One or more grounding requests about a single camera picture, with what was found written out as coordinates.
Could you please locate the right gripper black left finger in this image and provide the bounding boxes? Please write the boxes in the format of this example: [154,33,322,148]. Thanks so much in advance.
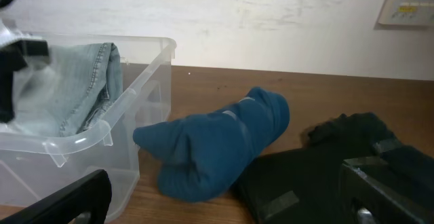
[1,169,112,224]

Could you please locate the clear plastic storage box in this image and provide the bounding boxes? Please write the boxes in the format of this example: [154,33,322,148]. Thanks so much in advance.
[1,33,176,221]

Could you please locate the light blue jeans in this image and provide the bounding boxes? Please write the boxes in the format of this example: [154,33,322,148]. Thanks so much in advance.
[1,43,123,137]

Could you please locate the teal folded garment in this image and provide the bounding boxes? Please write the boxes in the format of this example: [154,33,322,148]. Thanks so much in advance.
[133,87,290,202]

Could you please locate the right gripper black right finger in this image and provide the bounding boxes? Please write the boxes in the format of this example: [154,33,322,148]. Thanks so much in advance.
[338,157,433,223]

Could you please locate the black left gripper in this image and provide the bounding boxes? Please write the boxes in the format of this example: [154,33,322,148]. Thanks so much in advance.
[1,0,49,123]

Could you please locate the beige wall control panel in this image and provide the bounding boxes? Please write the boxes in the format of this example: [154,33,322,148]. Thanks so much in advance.
[378,0,433,26]

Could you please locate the black folded garment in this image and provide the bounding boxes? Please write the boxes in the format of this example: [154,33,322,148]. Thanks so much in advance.
[235,113,433,223]

